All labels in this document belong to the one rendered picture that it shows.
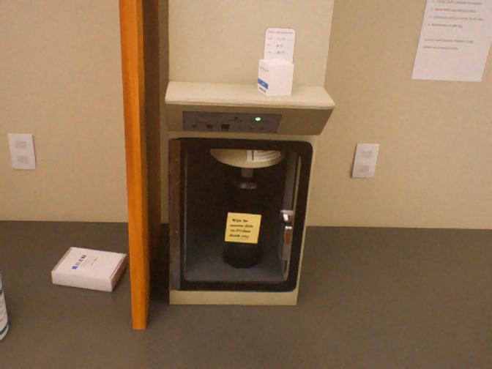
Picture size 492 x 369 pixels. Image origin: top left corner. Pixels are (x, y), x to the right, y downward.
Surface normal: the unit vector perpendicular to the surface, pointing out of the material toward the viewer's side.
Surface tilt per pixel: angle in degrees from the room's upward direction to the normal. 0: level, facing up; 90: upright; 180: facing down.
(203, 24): 90
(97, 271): 0
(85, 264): 0
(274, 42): 90
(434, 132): 90
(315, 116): 135
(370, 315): 0
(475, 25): 90
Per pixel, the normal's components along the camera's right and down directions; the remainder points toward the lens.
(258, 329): 0.05, -0.90
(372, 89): 0.05, 0.44
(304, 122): 0.00, 0.95
